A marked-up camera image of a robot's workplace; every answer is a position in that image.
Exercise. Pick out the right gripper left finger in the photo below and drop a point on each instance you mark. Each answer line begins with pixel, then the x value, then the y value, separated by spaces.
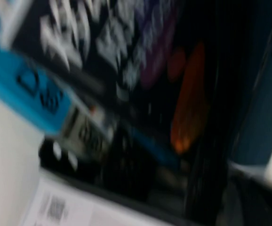
pixel 242 207

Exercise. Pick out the black plastic book stand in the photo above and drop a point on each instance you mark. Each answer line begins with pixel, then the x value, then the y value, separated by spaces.
pixel 211 141

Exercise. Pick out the blue hardcover book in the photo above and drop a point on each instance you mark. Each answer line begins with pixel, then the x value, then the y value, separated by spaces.
pixel 154 146

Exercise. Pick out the dark mobile robot book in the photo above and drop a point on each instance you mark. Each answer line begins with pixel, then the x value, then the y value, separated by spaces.
pixel 107 42

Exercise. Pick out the robot intelligent systems magazine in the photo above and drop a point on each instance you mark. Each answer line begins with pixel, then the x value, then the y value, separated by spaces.
pixel 79 212

